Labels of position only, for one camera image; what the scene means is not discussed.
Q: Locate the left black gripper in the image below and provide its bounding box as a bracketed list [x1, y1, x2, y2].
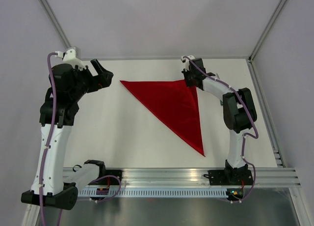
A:
[70, 59, 113, 101]

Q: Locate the red cloth napkin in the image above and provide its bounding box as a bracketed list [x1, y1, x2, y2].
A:
[120, 80, 205, 156]

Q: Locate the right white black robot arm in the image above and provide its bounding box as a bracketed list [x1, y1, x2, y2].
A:
[181, 56, 259, 185]

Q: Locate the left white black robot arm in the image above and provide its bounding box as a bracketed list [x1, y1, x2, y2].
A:
[21, 59, 113, 210]

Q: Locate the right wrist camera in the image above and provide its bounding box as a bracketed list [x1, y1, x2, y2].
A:
[181, 55, 195, 71]

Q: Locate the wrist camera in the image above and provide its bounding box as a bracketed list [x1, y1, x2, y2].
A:
[181, 55, 195, 71]
[55, 47, 86, 71]

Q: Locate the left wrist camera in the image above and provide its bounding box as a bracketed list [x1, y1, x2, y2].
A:
[55, 47, 86, 71]

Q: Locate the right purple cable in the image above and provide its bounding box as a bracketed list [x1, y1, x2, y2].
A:
[183, 56, 260, 204]

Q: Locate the left aluminium frame post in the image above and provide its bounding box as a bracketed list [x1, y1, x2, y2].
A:
[39, 0, 72, 50]

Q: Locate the aluminium frame post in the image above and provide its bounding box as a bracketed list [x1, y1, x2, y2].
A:
[39, 0, 72, 50]
[248, 0, 289, 63]

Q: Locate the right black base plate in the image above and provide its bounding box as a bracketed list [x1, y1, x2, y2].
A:
[208, 169, 253, 186]

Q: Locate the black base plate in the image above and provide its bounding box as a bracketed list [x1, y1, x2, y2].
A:
[97, 169, 123, 187]
[208, 169, 253, 186]

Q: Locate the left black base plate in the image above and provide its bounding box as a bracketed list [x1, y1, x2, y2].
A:
[97, 169, 123, 187]

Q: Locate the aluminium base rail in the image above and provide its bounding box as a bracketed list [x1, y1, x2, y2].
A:
[62, 167, 302, 189]

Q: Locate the white slotted cable duct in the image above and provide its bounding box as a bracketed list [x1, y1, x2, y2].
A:
[78, 187, 227, 198]

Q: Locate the right aluminium frame post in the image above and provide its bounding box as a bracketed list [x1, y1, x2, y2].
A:
[248, 0, 289, 63]

